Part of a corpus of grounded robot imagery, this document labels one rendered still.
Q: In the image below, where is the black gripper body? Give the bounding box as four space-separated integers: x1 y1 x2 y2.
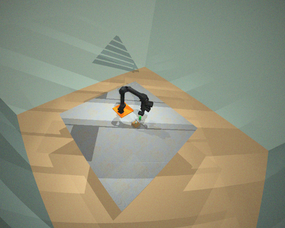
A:
138 105 146 116

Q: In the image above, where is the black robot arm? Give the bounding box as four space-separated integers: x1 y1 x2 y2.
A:
117 86 153 114

